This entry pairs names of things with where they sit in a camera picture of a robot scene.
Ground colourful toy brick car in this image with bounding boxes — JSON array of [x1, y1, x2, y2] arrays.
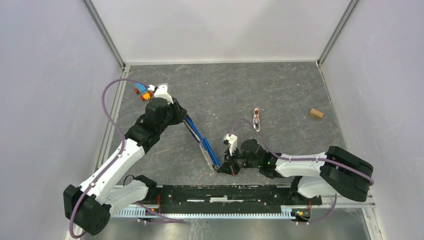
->
[[134, 83, 153, 101]]

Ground blue stapler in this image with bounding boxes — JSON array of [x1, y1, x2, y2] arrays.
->
[[183, 115, 220, 171]]

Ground small wooden block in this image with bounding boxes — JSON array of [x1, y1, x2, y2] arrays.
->
[[308, 108, 324, 120]]

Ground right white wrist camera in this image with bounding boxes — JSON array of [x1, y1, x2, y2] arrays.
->
[[223, 133, 238, 156]]

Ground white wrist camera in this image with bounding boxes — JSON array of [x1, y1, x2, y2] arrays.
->
[[147, 83, 174, 105], [223, 133, 238, 156]]

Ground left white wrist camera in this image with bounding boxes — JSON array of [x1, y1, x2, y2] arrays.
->
[[147, 83, 174, 105]]

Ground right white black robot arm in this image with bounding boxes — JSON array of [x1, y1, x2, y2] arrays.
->
[[217, 139, 374, 204]]

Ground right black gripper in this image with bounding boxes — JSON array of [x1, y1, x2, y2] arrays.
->
[[217, 146, 260, 177]]

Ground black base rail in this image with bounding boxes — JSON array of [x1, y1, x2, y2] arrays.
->
[[135, 175, 323, 214]]

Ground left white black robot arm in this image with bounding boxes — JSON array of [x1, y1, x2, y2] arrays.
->
[[63, 98, 187, 236]]

